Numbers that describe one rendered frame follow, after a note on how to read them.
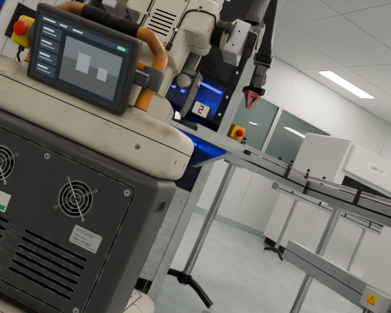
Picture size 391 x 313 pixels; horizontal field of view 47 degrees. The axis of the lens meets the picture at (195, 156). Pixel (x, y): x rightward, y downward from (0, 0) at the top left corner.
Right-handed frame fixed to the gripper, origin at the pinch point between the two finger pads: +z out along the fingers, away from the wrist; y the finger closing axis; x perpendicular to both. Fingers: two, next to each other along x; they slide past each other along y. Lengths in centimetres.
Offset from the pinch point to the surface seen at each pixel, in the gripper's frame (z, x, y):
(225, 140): 18.4, 4.9, 0.8
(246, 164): 15, -36, 49
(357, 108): -249, -460, 463
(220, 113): -1.8, -3.7, 35.2
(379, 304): 64, -79, -28
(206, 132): 18.6, 14.7, 0.9
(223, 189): 33, -31, 56
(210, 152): 22.2, 0.8, 21.3
